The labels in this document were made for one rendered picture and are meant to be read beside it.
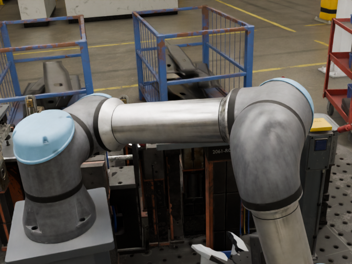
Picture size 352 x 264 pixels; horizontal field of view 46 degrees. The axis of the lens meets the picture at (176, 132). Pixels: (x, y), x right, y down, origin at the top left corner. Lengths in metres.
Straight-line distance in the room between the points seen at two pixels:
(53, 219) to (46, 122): 0.19
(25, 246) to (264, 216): 0.48
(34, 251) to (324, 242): 0.96
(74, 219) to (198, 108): 0.33
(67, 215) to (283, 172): 0.44
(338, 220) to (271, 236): 0.95
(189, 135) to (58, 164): 0.25
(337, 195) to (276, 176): 1.14
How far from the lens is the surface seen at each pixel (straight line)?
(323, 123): 1.20
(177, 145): 1.05
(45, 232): 0.87
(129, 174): 1.32
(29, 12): 9.30
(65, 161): 0.81
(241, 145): 0.63
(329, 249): 1.48
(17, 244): 0.91
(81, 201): 0.87
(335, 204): 1.69
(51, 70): 4.15
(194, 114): 0.77
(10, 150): 1.53
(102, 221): 0.91
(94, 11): 9.31
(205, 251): 1.04
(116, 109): 0.87
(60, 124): 0.81
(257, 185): 0.62
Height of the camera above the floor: 1.64
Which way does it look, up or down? 26 degrees down
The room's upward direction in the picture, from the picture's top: 3 degrees counter-clockwise
